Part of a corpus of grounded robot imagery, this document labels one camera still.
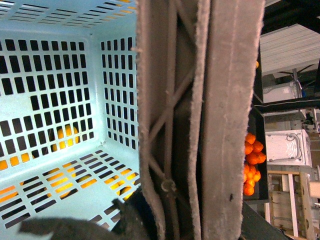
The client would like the light blue plastic basket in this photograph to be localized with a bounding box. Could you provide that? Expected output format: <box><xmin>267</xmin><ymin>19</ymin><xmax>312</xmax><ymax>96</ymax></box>
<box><xmin>0</xmin><ymin>0</ymin><xmax>140</xmax><ymax>240</ymax></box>

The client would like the pile of oranges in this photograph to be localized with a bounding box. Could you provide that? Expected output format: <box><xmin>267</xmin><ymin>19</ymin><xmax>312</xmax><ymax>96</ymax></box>
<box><xmin>243</xmin><ymin>132</ymin><xmax>267</xmax><ymax>196</ymax></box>

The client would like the white washing machine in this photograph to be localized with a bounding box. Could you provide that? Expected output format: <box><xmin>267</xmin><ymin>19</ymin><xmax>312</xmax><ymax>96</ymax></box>
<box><xmin>265</xmin><ymin>129</ymin><xmax>312</xmax><ymax>167</ymax></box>

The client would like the dark padded left gripper finger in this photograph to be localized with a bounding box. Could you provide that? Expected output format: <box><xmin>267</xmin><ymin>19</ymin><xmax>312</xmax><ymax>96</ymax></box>
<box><xmin>18</xmin><ymin>191</ymin><xmax>158</xmax><ymax>240</ymax></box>

